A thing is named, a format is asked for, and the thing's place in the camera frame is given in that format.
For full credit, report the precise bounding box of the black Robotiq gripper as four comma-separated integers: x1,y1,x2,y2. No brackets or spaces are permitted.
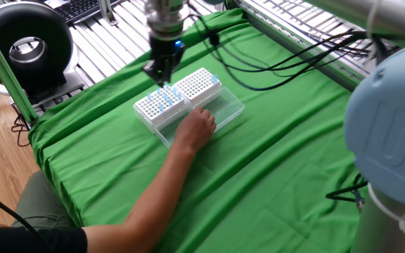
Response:
141,34,186,88

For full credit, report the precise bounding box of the white pipette tip rack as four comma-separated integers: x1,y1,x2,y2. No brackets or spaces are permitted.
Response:
133,84,190,134
172,67,224,108

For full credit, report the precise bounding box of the clear plastic rack lid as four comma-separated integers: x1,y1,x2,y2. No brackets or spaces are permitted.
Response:
191,86,246,133
154,105,196,149

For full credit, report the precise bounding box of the person's bare forearm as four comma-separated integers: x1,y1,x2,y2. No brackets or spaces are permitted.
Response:
82,140,196,253

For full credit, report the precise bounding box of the person's hand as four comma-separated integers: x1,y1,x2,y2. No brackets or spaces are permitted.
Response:
174,106,218,153

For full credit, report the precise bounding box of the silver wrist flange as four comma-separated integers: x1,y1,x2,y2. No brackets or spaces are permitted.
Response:
144,0,189,40

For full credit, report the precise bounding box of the grey device stand base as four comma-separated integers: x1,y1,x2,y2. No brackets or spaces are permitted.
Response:
0,68,86,106

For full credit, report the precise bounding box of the black computer keyboard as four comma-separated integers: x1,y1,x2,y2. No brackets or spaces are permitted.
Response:
55,0,121,24

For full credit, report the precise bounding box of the green table cloth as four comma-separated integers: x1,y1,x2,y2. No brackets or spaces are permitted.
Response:
28,7,368,253

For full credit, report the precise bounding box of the grey trouser leg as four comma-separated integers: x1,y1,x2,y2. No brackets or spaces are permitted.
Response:
12,170,77,229

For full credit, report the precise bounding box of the black shirt sleeve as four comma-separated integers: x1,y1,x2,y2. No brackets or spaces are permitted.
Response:
0,217,89,253

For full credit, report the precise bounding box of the small metal bracket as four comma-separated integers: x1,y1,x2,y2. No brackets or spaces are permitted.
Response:
98,0,120,27

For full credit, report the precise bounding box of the dark wrist camera cable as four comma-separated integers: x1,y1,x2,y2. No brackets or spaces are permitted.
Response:
188,3,367,91

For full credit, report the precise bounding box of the black ring-shaped device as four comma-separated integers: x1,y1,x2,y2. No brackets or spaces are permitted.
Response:
0,1,75,93

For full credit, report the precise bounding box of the grey aluminium frame rail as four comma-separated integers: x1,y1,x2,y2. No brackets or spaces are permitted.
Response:
230,0,361,93

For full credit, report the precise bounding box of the tangled black floor cable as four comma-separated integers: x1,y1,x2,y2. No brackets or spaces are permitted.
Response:
10,103,32,148

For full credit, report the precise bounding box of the green tinted aluminium post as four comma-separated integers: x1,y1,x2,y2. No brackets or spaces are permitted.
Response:
0,13,39,124

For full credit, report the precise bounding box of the black table cable bundle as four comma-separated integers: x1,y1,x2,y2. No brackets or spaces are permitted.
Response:
244,30,374,71

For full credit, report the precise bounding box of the black cable with connector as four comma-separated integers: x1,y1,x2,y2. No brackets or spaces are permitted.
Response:
325,174,369,212

